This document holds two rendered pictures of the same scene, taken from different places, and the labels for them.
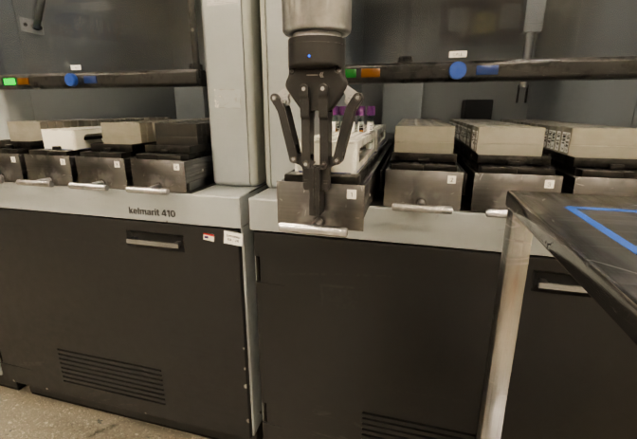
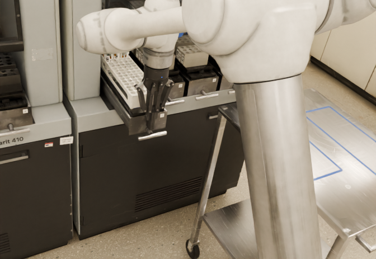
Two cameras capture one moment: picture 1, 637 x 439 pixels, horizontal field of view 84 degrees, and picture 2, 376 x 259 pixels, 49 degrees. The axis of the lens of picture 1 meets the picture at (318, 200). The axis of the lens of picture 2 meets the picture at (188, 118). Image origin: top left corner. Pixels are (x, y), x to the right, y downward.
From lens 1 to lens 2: 1.03 m
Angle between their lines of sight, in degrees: 49
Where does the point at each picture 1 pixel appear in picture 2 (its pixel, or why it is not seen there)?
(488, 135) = (188, 57)
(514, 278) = (220, 132)
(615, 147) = not seen: hidden behind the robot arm
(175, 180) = (24, 118)
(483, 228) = (191, 102)
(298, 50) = (156, 75)
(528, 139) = (203, 56)
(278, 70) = not seen: hidden behind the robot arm
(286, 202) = (134, 125)
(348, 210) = (160, 121)
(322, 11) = (169, 62)
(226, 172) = (41, 98)
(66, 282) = not seen: outside the picture
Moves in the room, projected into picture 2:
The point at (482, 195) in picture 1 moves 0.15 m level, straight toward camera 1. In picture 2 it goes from (191, 89) to (204, 111)
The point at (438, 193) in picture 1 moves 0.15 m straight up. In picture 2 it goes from (174, 92) to (179, 56)
